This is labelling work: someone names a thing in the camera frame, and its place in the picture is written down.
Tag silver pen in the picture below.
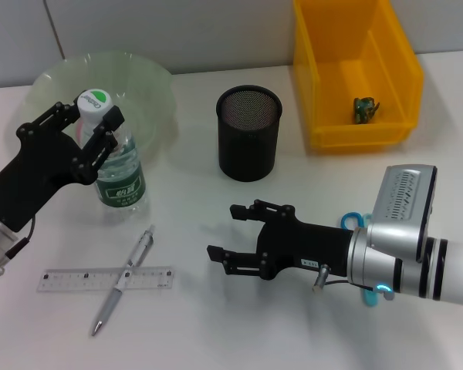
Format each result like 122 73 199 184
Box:
89 224 157 338

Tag blue scissors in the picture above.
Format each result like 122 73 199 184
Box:
339 210 381 308

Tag clear bottle green label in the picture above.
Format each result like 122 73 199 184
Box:
76 87 148 220

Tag green glass fruit bowl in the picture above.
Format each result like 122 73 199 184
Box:
25 52 178 167

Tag clear plastic ruler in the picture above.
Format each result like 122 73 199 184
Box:
36 264 176 293

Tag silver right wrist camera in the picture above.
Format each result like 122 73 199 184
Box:
370 165 438 263

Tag yellow plastic bin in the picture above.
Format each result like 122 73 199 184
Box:
292 0 424 152

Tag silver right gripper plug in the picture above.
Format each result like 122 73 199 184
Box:
312 264 331 292

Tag black braided wall cable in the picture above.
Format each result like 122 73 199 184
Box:
42 0 66 59

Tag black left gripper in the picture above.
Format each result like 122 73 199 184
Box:
0 102 126 233

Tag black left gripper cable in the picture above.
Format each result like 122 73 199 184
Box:
5 217 36 260

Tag black mesh pen cup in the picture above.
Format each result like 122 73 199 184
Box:
215 85 283 183

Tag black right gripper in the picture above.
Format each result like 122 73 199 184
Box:
206 198 355 281

